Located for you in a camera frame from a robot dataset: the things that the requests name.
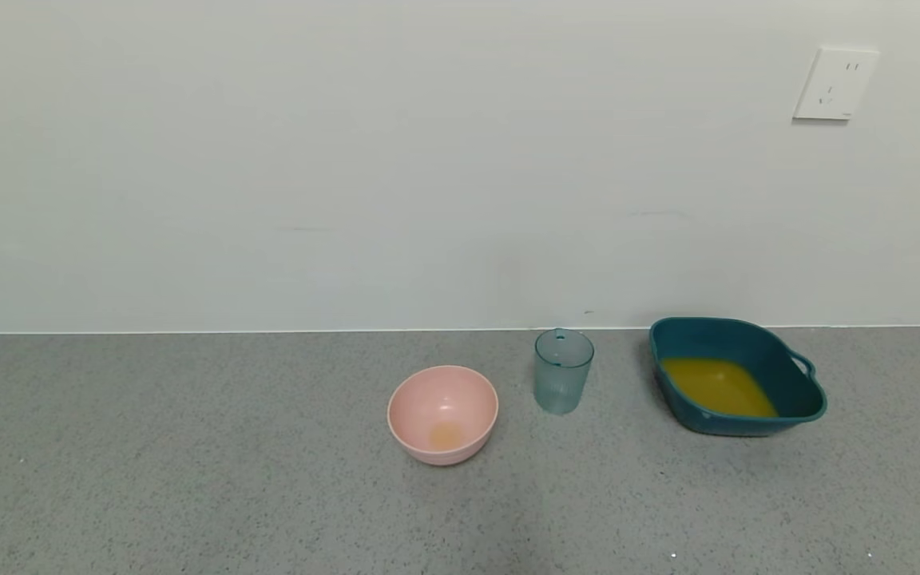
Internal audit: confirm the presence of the translucent teal plastic cup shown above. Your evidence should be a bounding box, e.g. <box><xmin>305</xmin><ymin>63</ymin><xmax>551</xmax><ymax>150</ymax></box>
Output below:
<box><xmin>533</xmin><ymin>327</ymin><xmax>596</xmax><ymax>416</ymax></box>

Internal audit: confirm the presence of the orange juice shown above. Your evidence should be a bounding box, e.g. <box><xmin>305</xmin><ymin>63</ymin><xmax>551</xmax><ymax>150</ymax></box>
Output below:
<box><xmin>660</xmin><ymin>356</ymin><xmax>781</xmax><ymax>419</ymax></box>

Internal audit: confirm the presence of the pink bowl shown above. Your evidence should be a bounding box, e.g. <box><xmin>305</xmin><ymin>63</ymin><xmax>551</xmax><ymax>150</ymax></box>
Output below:
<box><xmin>387</xmin><ymin>365</ymin><xmax>500</xmax><ymax>466</ymax></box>

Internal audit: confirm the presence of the dark teal tray with handles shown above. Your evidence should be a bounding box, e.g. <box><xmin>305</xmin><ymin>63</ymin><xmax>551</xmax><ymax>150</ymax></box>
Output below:
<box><xmin>649</xmin><ymin>316</ymin><xmax>828</xmax><ymax>437</ymax></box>

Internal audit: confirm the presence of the white wall socket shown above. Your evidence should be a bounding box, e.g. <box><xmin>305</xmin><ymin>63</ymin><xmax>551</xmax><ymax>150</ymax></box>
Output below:
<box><xmin>792</xmin><ymin>46</ymin><xmax>882</xmax><ymax>122</ymax></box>

